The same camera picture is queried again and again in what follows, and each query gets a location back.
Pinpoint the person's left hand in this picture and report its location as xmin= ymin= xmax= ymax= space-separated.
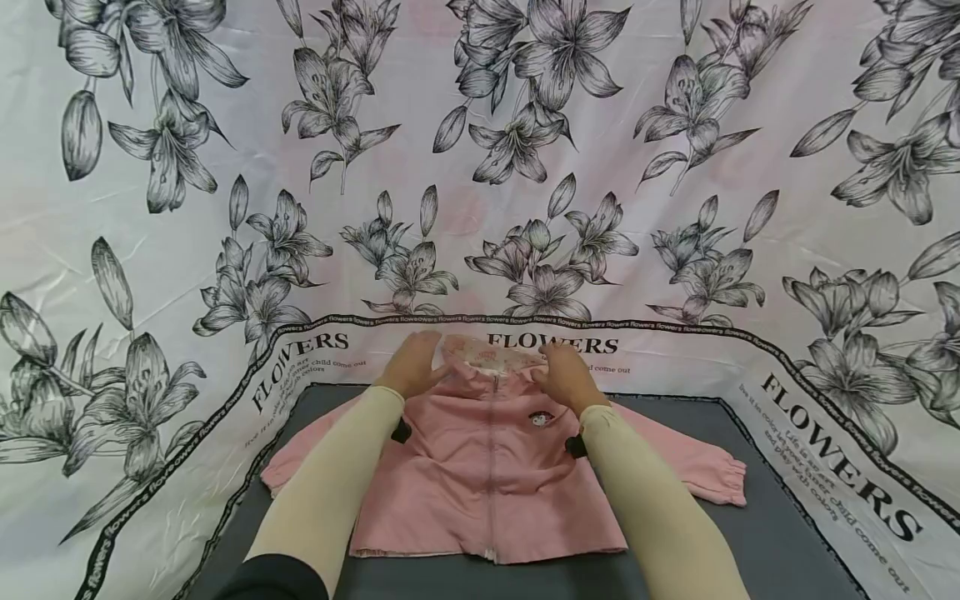
xmin=374 ymin=331 xmax=455 ymax=400

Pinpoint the person's right hand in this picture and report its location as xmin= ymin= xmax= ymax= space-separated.
xmin=531 ymin=342 xmax=612 ymax=418

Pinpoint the pink zip-up hooded jacket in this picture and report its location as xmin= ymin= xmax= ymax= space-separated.
xmin=260 ymin=335 xmax=749 ymax=565

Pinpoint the person's right forearm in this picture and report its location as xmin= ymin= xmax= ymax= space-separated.
xmin=578 ymin=404 xmax=753 ymax=600

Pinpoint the person's left forearm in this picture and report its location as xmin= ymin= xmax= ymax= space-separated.
xmin=243 ymin=386 xmax=406 ymax=599

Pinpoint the person's body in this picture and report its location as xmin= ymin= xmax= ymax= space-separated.
xmin=211 ymin=553 xmax=331 ymax=600

